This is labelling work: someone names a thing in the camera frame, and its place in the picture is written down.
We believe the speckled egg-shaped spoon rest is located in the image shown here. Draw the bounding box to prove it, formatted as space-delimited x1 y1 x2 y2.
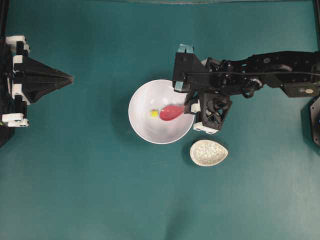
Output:
189 139 229 167

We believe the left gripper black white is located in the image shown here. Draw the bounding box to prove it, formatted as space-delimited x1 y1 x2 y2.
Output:
0 35 74 127

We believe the black aluminium frame rail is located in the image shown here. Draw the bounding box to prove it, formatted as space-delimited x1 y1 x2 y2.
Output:
312 0 320 52

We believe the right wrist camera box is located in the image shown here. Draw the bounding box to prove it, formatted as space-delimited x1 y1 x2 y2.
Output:
172 44 211 93

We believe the red plastic spoon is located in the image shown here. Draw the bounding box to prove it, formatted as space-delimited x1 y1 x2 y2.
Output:
159 104 189 121

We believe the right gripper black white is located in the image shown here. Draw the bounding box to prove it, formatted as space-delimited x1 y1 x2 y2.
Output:
183 57 250 133

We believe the white bowl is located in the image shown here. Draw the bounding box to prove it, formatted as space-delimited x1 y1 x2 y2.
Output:
128 79 195 145

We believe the yellow hexagonal prism block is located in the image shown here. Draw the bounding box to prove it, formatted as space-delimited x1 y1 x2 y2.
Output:
149 109 159 118

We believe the black camera cable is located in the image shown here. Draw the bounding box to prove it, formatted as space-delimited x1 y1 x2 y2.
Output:
181 70 320 77

